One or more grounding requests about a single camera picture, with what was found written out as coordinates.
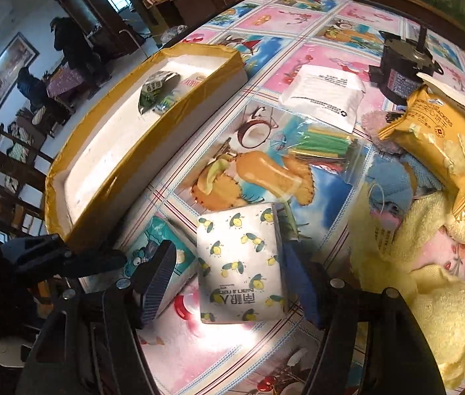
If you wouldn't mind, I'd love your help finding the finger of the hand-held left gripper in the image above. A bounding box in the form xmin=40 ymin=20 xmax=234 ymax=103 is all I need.
xmin=0 ymin=234 xmax=128 ymax=281

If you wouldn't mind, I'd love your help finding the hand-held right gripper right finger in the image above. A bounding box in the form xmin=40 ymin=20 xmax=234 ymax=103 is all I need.
xmin=282 ymin=241 xmax=447 ymax=395

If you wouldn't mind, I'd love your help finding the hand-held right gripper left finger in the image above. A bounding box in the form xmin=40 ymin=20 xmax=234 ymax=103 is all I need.
xmin=18 ymin=239 xmax=178 ymax=395

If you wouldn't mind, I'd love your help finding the lemon print tissue pack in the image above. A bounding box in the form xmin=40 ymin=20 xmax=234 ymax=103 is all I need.
xmin=197 ymin=202 xmax=288 ymax=325

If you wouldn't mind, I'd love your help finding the white foam box yellow tape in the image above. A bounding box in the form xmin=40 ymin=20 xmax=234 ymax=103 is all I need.
xmin=44 ymin=44 xmax=250 ymax=243

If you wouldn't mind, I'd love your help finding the blue terry towel yellow ribbon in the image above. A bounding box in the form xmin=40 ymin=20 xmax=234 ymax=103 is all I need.
xmin=364 ymin=158 xmax=414 ymax=215

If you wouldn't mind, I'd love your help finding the light blue fluffy cloth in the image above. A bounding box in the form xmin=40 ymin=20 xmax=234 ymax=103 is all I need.
xmin=405 ymin=160 xmax=443 ymax=192

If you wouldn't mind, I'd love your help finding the teal cartoon tissue pack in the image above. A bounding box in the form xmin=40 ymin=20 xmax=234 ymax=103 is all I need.
xmin=123 ymin=216 xmax=198 ymax=297

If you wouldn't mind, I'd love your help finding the dark wooden chair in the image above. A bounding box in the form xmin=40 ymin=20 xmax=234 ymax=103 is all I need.
xmin=0 ymin=123 xmax=56 ymax=231

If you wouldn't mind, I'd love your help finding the yellow fluffy towel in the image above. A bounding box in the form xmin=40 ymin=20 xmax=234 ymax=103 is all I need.
xmin=350 ymin=181 xmax=465 ymax=389

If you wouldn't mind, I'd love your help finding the zip bag of coloured sticks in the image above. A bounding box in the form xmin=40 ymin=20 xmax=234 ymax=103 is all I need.
xmin=271 ymin=115 xmax=369 ymax=184

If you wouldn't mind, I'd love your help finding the pink plush cloth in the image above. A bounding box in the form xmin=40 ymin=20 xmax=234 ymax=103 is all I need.
xmin=414 ymin=230 xmax=465 ymax=274

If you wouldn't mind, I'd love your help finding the pink fluffy round pad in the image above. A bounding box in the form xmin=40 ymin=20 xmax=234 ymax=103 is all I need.
xmin=360 ymin=109 xmax=402 ymax=155

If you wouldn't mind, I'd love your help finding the table with pink cloth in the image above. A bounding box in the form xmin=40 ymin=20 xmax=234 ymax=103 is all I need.
xmin=45 ymin=68 xmax=89 ymax=99

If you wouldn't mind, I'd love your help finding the green snack packet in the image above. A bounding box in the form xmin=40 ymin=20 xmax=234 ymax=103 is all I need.
xmin=138 ymin=71 xmax=179 ymax=114

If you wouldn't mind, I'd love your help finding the yellow cracker packet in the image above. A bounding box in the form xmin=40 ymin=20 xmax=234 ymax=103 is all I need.
xmin=378 ymin=86 xmax=465 ymax=219

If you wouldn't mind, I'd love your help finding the pink snack packet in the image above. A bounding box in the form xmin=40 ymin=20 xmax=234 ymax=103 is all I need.
xmin=177 ymin=75 xmax=208 ymax=95

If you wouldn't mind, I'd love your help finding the black cylindrical container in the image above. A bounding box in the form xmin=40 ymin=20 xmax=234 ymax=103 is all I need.
xmin=369 ymin=25 xmax=445 ymax=101

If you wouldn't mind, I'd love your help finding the dark wooden cabinet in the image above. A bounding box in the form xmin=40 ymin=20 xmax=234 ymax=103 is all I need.
xmin=62 ymin=0 xmax=151 ymax=56

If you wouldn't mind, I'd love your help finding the cartoon printed tablecloth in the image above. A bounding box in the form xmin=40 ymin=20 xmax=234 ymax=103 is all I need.
xmin=72 ymin=0 xmax=465 ymax=395

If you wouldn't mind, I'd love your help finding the framed wall picture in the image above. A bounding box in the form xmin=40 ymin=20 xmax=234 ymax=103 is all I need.
xmin=0 ymin=33 xmax=40 ymax=118

